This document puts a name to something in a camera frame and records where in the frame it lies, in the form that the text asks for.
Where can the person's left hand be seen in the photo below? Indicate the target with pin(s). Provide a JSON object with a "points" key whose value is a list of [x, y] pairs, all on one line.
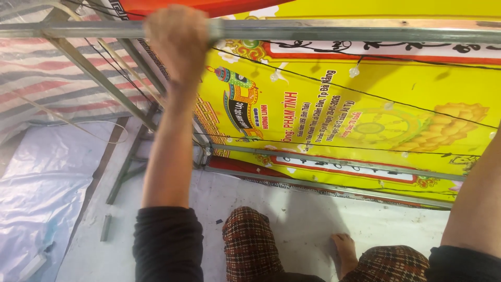
{"points": [[178, 47]]}

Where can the person's left fingers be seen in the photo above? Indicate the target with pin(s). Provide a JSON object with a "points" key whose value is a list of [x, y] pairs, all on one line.
{"points": [[176, 15]]}

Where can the grey metal tube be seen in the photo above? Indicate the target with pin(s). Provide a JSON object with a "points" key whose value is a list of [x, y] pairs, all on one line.
{"points": [[332, 31]]}

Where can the red white striped tarp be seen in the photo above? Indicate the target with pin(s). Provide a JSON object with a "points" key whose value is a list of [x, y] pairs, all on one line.
{"points": [[35, 78]]}

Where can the yellow printed banner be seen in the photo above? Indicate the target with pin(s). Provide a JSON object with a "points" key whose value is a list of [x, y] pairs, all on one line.
{"points": [[352, 117]]}

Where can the white plastic sheet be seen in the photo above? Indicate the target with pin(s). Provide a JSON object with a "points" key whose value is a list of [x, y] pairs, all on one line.
{"points": [[43, 188]]}

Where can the short grey metal piece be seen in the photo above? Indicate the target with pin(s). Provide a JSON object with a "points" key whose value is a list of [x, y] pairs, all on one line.
{"points": [[105, 228]]}

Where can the person's black left sleeve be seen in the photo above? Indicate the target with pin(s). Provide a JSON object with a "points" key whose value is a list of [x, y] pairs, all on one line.
{"points": [[168, 246]]}

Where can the person's black sleeve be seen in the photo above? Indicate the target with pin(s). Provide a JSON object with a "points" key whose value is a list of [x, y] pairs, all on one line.
{"points": [[465, 266], [168, 246]]}

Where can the person's plaid trousers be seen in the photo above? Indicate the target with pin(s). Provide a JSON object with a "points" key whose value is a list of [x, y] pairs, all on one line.
{"points": [[250, 246]]}

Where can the small white block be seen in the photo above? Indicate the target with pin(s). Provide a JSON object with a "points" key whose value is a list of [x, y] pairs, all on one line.
{"points": [[33, 267]]}

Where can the person's bare foot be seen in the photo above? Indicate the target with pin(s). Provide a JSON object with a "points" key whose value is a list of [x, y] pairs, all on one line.
{"points": [[345, 254]]}

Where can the person's black right sleeve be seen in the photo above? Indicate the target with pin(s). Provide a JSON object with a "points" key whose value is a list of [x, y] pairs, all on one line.
{"points": [[465, 266]]}

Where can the dark metal ladder frame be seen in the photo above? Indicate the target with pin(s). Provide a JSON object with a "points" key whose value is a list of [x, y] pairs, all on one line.
{"points": [[131, 156]]}

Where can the grey metal frame rails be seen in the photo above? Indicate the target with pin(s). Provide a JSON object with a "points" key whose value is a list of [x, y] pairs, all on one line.
{"points": [[336, 161]]}

